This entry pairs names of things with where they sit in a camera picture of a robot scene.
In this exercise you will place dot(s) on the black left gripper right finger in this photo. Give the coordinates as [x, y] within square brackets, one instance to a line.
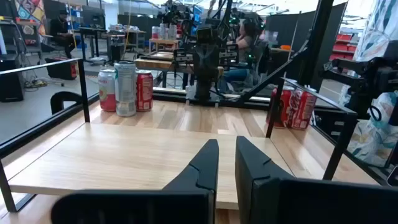
[258, 186]

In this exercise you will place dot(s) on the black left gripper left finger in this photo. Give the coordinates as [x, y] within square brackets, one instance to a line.
[199, 180]

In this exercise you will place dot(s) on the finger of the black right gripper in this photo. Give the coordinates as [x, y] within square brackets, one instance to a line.
[212, 63]
[200, 63]

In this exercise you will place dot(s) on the wooden shelf with black frame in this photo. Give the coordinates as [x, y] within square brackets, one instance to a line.
[124, 155]

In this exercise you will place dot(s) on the tall silver palm-print can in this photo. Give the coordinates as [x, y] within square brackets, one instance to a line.
[125, 90]

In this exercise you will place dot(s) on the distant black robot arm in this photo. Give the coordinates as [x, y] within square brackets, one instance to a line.
[177, 14]

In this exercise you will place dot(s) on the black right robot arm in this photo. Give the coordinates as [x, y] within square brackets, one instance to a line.
[203, 88]

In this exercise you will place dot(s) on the distant beverage can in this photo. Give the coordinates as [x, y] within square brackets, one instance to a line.
[155, 32]
[163, 31]
[172, 31]

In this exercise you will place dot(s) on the white and red beverage can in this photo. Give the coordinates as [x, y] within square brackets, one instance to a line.
[107, 93]

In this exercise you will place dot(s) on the person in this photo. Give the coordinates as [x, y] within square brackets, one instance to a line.
[60, 31]
[245, 40]

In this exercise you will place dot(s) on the small wooden table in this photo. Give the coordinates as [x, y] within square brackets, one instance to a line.
[163, 42]

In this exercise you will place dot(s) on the distant wooden workstation table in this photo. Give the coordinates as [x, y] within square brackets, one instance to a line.
[155, 63]

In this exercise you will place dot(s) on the black partition panel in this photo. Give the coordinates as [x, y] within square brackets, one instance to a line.
[298, 28]

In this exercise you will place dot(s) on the black bin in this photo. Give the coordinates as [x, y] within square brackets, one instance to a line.
[117, 51]

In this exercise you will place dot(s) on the black desk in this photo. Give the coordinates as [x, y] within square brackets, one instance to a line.
[93, 29]

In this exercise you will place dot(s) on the red storage bins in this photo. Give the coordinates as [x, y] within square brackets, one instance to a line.
[343, 46]

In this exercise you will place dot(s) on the black and red case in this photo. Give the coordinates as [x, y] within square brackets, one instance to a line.
[62, 70]

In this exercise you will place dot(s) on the patterned fabric bag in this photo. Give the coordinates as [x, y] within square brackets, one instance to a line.
[377, 28]

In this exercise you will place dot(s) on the black speaker box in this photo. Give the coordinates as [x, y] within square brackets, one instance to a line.
[11, 81]

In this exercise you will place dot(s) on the black equipment bracket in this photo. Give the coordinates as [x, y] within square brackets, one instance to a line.
[373, 77]

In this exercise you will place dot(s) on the black table frame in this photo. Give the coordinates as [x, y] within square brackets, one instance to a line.
[46, 125]

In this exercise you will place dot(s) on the colourful wall mural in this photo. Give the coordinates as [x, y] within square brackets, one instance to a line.
[29, 12]

